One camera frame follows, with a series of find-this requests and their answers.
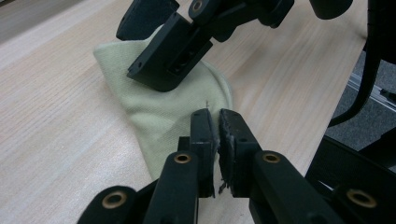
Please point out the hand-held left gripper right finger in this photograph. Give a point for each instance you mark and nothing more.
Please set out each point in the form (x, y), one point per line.
(236, 146)

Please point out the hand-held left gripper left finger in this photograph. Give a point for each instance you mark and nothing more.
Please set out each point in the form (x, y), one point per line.
(202, 146)

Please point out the aluminium floor rail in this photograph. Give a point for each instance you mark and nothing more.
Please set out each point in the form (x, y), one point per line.
(373, 93)

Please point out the light green sock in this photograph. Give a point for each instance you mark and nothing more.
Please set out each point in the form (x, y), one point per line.
(149, 124)

